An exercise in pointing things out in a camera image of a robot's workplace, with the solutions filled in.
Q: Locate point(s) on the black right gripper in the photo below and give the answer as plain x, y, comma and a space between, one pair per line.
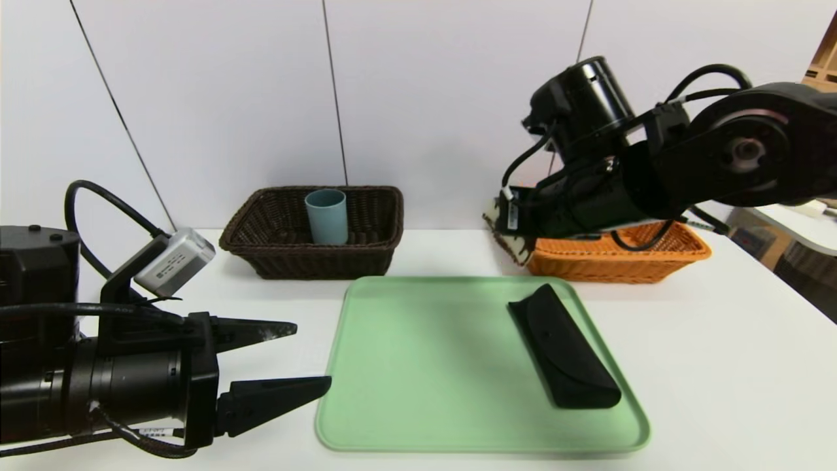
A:
513, 211

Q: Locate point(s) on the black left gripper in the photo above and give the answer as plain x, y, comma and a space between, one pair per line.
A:
202, 379

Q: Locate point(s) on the chocolate blueberry cake slice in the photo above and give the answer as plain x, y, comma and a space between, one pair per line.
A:
516, 250

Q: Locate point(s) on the black glasses case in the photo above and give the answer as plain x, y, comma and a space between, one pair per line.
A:
563, 353

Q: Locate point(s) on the blue-grey plastic cup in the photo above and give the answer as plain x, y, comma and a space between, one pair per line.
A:
327, 219

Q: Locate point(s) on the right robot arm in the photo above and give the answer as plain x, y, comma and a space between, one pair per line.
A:
732, 150

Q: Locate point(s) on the orange wicker basket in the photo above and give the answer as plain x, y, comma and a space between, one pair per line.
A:
621, 265

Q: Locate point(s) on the dark brown wicker basket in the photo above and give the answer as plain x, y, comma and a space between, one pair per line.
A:
366, 258

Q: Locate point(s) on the light green plastic tray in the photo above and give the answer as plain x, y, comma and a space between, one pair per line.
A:
425, 379

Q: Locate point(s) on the cardboard box with dark print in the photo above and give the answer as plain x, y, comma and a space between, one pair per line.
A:
752, 243

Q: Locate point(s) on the white side table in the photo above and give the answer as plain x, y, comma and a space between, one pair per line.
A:
804, 229

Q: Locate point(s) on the cream white bar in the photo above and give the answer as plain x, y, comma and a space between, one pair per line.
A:
817, 208

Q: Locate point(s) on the dark brown seat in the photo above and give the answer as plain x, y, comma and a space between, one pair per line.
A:
814, 281

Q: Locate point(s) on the wooden shelf unit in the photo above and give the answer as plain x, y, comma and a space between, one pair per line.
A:
824, 59

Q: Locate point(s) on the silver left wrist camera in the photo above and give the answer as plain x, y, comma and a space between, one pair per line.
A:
173, 263

